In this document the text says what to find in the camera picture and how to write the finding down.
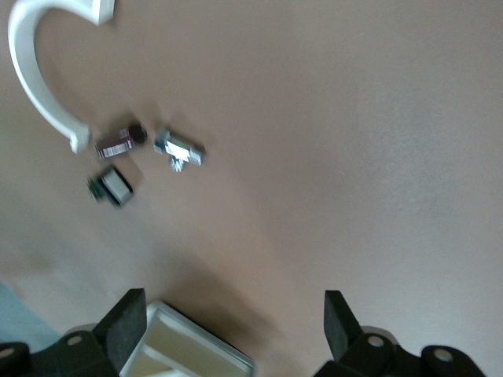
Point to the white plastic drawer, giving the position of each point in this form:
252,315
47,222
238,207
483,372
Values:
188,345

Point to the silver metal tee fitting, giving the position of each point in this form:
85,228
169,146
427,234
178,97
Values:
177,147

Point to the brown terminal block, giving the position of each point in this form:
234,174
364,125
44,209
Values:
114,143

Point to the black switch with white face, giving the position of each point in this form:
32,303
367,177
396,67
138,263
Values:
116,186

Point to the white curved plastic bracket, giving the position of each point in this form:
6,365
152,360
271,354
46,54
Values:
19,70

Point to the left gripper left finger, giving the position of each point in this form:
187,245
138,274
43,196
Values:
125,322

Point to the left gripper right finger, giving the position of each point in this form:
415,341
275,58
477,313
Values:
340,326

